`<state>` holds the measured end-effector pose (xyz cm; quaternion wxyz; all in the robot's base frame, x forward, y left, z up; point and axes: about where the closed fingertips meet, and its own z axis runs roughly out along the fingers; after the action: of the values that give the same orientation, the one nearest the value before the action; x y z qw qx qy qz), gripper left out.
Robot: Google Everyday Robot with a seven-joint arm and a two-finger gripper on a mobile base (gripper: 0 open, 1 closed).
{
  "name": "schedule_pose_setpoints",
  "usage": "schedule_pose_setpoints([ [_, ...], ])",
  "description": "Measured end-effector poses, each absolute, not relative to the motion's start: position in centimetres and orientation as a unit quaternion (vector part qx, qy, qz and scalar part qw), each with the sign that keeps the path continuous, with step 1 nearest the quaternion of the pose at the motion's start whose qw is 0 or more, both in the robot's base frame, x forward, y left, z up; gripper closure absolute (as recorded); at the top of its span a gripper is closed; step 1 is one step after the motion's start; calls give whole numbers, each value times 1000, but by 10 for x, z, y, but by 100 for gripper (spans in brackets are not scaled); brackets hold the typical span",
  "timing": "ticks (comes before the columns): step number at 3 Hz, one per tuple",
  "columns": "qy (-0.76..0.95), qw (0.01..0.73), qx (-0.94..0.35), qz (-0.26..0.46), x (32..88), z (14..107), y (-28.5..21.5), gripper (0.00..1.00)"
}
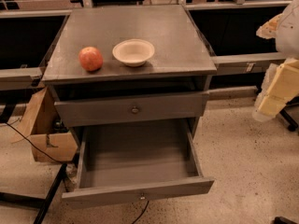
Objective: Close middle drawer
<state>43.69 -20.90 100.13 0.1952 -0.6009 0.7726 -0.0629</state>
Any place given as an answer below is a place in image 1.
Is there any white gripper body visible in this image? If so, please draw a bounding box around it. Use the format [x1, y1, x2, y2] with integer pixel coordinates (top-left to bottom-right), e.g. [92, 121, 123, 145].
[262, 58, 299, 91]

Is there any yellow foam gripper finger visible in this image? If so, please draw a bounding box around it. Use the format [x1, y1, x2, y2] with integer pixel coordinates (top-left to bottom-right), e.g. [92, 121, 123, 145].
[256, 14, 281, 39]
[252, 63, 299, 122]

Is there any grey drawer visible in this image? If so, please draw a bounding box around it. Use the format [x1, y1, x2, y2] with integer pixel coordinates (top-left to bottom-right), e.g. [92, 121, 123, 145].
[63, 119, 214, 208]
[54, 91, 209, 127]

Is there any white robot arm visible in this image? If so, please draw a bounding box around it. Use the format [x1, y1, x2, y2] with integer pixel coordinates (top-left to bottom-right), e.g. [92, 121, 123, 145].
[252, 0, 299, 122]

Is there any grey wooden drawer cabinet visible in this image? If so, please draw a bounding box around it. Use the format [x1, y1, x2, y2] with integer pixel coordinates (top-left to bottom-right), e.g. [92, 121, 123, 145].
[42, 5, 218, 133]

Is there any grey top drawer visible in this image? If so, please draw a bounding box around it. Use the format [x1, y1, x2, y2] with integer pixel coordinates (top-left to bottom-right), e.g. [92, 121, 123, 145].
[54, 91, 209, 127]

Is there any black chair base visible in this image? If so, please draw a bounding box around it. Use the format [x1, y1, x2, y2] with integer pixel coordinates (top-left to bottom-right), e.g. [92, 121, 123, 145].
[279, 96, 299, 132]

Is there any white paper bowl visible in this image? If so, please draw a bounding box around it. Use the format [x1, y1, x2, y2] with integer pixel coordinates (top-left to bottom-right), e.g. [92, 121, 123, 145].
[112, 39, 155, 67]

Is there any red apple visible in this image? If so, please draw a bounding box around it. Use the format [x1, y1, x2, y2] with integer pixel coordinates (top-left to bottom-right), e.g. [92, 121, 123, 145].
[78, 47, 103, 72]

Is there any brown cardboard box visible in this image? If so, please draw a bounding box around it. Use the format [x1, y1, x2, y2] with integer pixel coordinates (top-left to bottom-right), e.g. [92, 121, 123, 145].
[11, 88, 78, 162]

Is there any grey right side rail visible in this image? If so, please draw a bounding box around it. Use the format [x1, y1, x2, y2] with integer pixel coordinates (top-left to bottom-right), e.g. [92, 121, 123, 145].
[212, 52, 286, 76]

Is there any grey rail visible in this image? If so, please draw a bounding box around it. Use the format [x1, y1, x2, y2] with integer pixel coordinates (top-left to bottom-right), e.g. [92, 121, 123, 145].
[212, 52, 286, 76]
[0, 67, 44, 91]

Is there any grey left side rail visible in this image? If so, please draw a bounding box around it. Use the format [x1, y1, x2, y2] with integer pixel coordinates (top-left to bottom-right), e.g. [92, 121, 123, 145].
[0, 67, 44, 91]

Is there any black floor cable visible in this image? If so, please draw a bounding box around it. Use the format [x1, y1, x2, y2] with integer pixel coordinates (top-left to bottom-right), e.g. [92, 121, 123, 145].
[5, 121, 64, 165]

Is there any black metal floor frame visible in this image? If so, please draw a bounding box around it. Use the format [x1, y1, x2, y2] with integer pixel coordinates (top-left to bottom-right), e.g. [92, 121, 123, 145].
[0, 163, 67, 224]

